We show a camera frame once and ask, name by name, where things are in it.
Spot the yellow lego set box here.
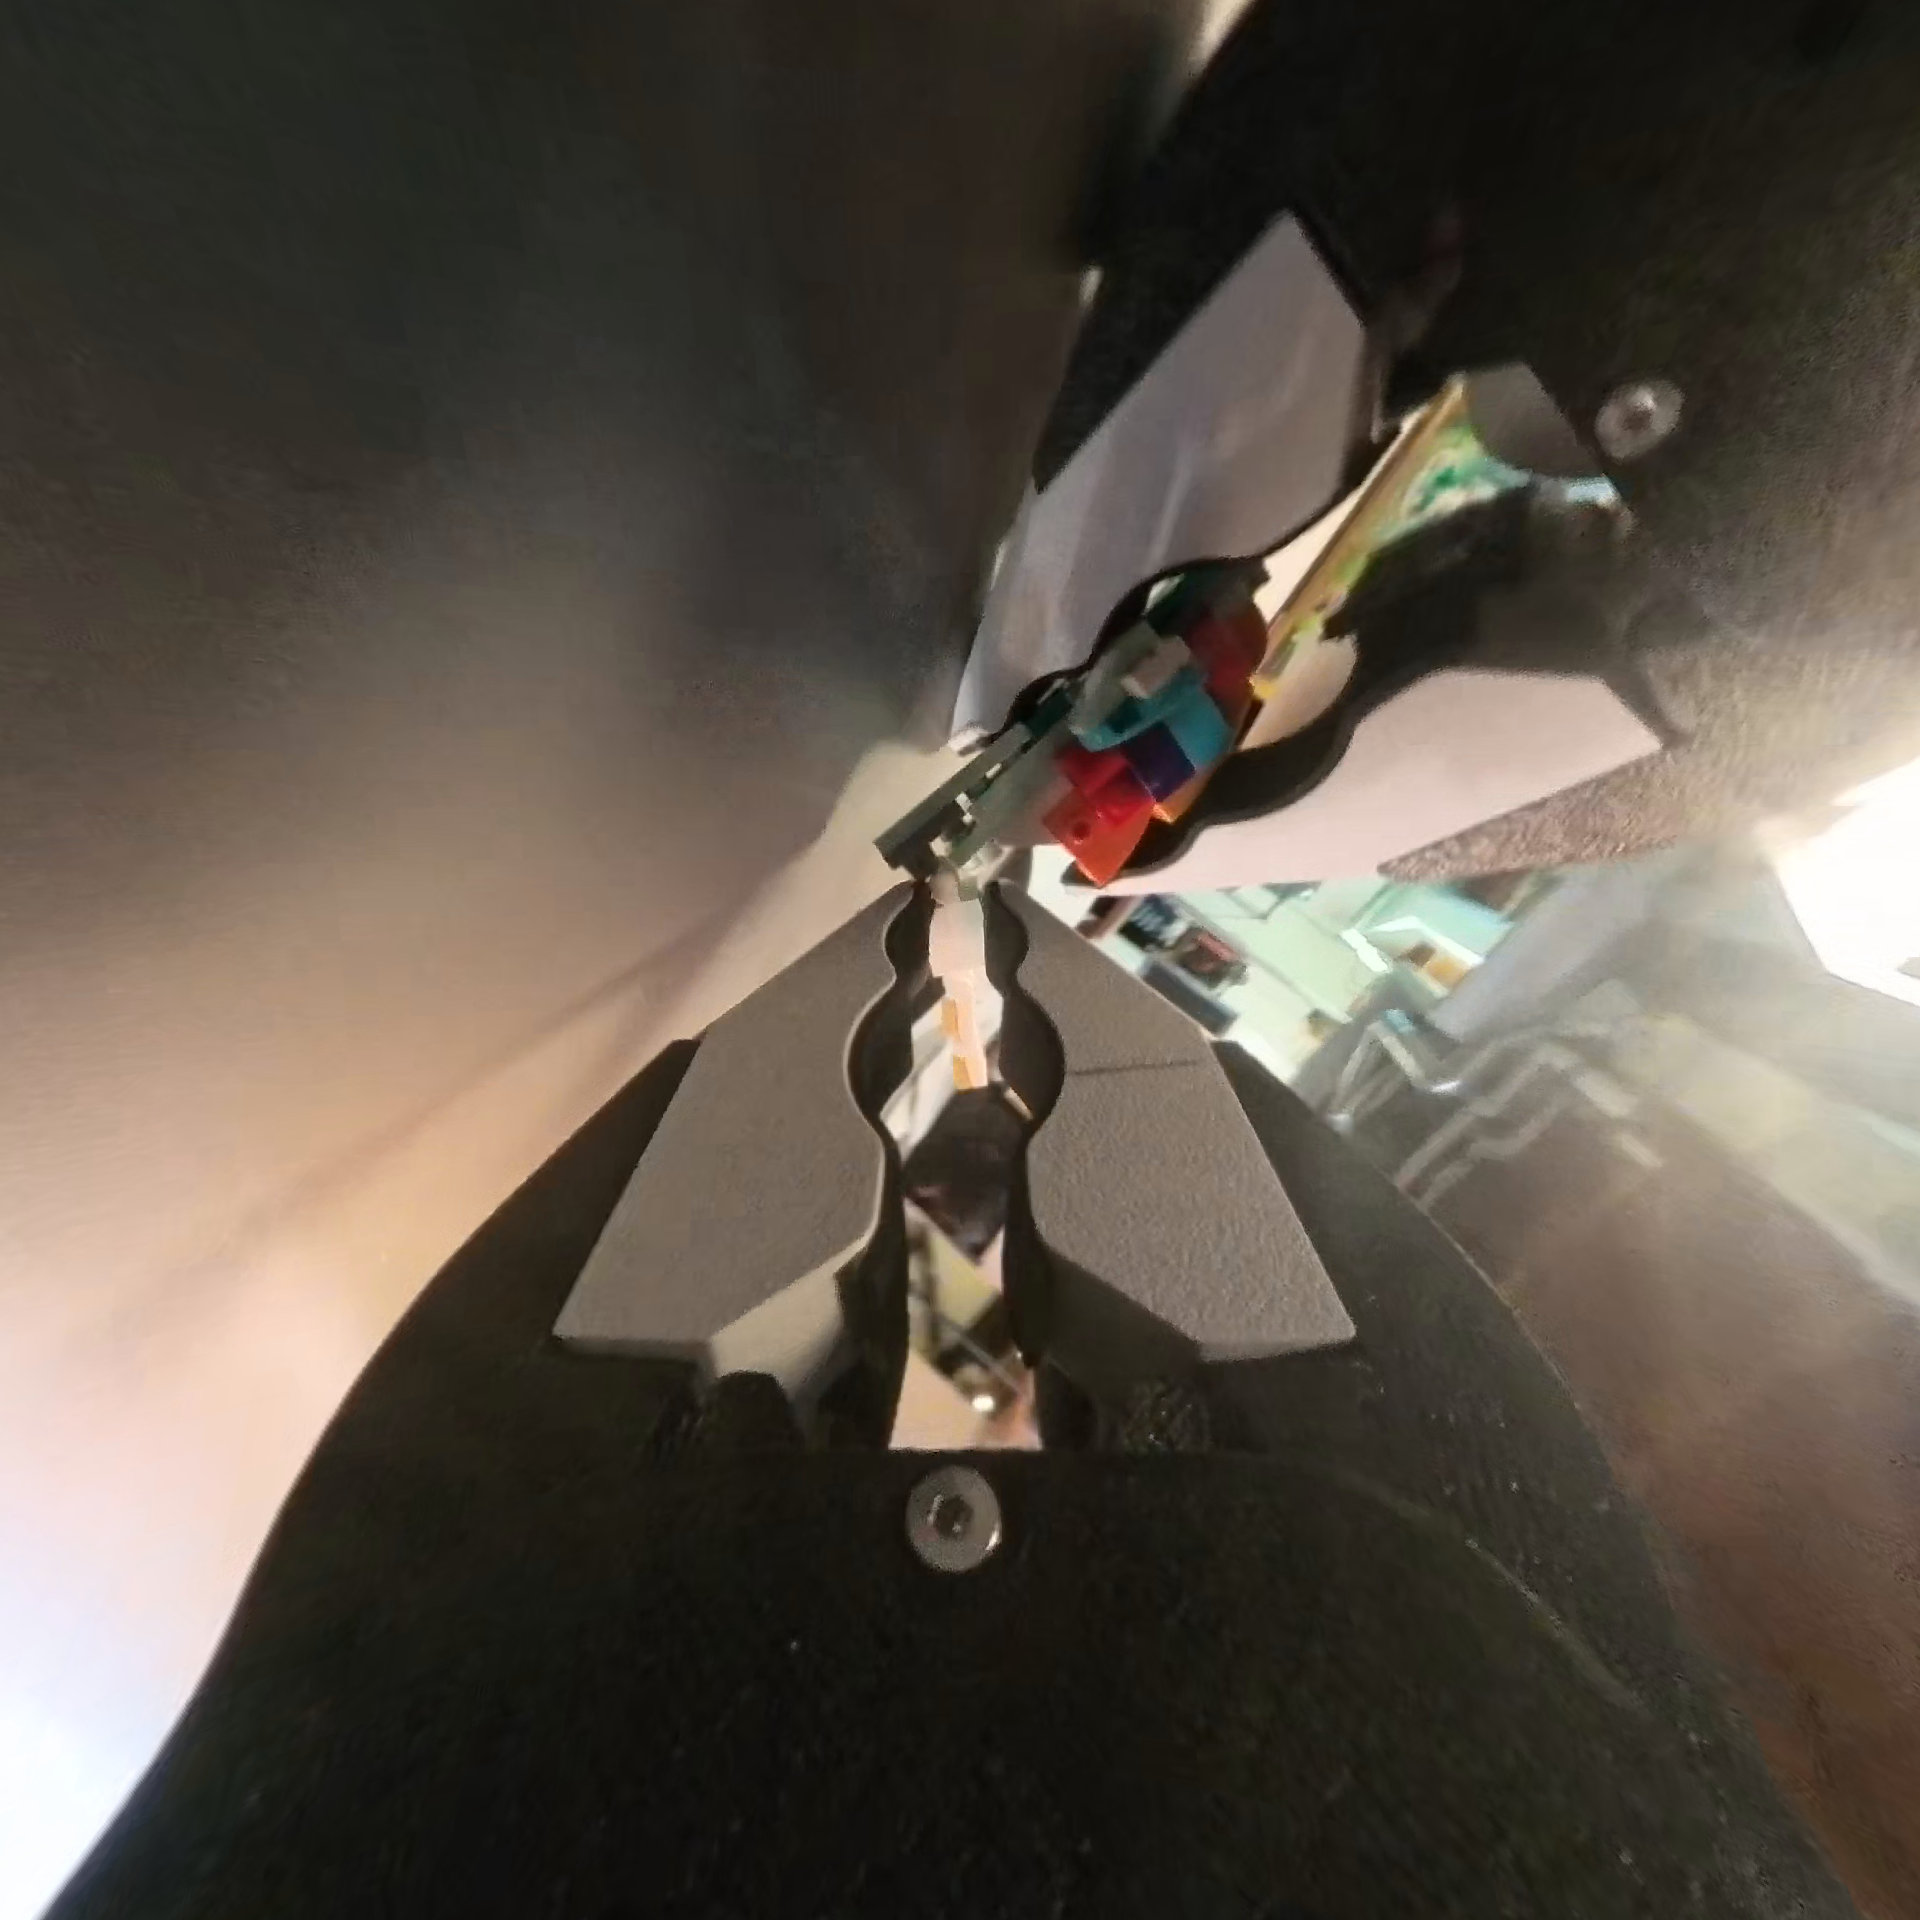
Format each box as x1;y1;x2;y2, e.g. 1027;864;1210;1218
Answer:
1259;375;1539;692

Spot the multicolour lego model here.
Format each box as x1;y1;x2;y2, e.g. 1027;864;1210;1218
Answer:
874;563;1279;889

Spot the white mint orange lego figure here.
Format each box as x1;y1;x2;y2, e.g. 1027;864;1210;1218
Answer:
929;879;1000;1088

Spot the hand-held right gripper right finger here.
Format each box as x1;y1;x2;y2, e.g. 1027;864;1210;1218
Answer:
991;883;1363;1370

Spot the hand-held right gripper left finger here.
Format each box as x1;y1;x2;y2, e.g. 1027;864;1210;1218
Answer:
552;883;922;1449

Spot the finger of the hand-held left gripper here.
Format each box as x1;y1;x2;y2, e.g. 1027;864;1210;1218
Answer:
1099;507;1672;893
950;211;1377;748

